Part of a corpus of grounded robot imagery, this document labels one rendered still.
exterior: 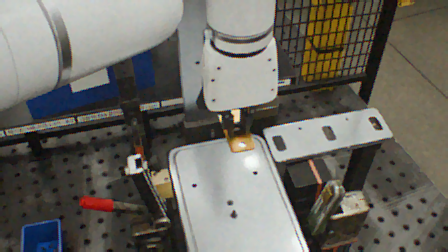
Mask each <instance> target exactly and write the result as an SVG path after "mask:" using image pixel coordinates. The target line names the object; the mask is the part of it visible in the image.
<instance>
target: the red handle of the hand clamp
mask: <svg viewBox="0 0 448 252"><path fill-rule="evenodd" d="M79 205H81V208H82V209H86V210H96V211H104V212H118V213H124V214H130V215H136V216H143V217H152V215H151V214H150V211H149V210H148V208H147V206H144V205H135V204H128V203H123V202H118V201H113V200H108V199H103V198H97V197H92V196H83V198H81V199H80V201H79Z"/></svg>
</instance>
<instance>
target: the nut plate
mask: <svg viewBox="0 0 448 252"><path fill-rule="evenodd" d="M231 112H232V114H233V116H234V118H233V119H234V136H233V137H232V138H230V137H229V135H228V133H227V130H225V131H223V132H224V133H225V135H226V138H227V142H228V145H229V147H230V151H231V152H232V153H234V154H236V153H240V152H243V151H251V150H253V149H255V148H256V145H255V143H254V141H253V137H252V135H251V133H250V132H249V134H248V135H246V134H244V132H243V125H242V123H241V122H240V109H236V110H233V111H231ZM240 143H243V144H245V146H244V147H240V146H239V144H240Z"/></svg>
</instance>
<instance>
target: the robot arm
mask: <svg viewBox="0 0 448 252"><path fill-rule="evenodd" d="M204 1H205V15H206V26H207V29H205V38H206V39H205V45H204V49H203V53H202V59H201V91H200V93H199V95H198V98H197V99H196V104H197V107H198V109H204V110H211V111H213V112H216V113H217V114H218V115H221V125H222V128H223V131H225V130H227V133H228V135H229V137H230V138H232V137H233V136H234V119H233V114H232V112H231V109H237V108H240V122H241V123H242V125H243V132H244V134H246V135H248V134H249V125H253V115H254V114H256V110H257V108H258V107H259V106H261V105H262V103H268V102H269V101H271V100H274V99H275V96H277V95H278V93H279V92H278V77H277V47H276V42H275V39H274V38H273V25H274V18H275V2H276V0H204ZM182 15H183V2H182V0H0V112H3V111H5V110H6V109H10V108H12V107H13V106H17V105H19V104H20V103H24V102H26V101H28V100H31V99H33V98H35V97H38V96H40V95H42V94H46V93H47V92H49V91H53V90H54V89H57V88H60V87H62V86H64V85H67V84H69V83H72V82H74V81H77V80H78V79H80V78H84V77H85V76H87V75H91V74H93V73H95V72H98V71H100V70H102V69H104V68H107V67H109V66H111V65H115V64H116V63H118V62H122V61H123V60H126V59H128V58H132V57H133V56H135V55H139V54H141V53H143V52H146V51H148V50H150V49H151V48H154V47H156V46H157V45H159V44H161V43H162V42H164V41H165V40H166V39H168V38H169V37H170V36H171V35H172V34H173V33H174V31H175V30H176V29H177V27H178V25H179V24H180V22H181V18H182Z"/></svg>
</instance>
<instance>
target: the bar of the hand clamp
mask: <svg viewBox="0 0 448 252"><path fill-rule="evenodd" d="M127 158H128V166H125V170H122V171H120V174H121V177H125V176H127V177H128V178H131V179H132V181H133V182H134V185H135V186H136V187H137V190H138V192H139V193H140V196H141V197H142V199H143V200H144V203H145V205H147V208H148V210H149V211H150V214H151V215H152V217H153V220H154V221H155V220H157V219H159V218H162V217H163V218H167V216H166V215H165V212H167V209H166V207H165V205H164V203H163V201H162V200H161V197H160V195H159V194H158V190H157V188H156V187H155V184H154V182H153V181H152V178H151V176H150V174H149V169H152V168H153V169H154V172H158V173H160V172H161V169H162V165H161V162H160V157H159V156H157V155H156V154H155V155H152V157H151V163H147V162H146V160H145V161H143V160H142V157H141V155H140V154H138V155H135V156H129V157H127ZM162 170H163V169H162ZM163 209H165V212H164V210H163Z"/></svg>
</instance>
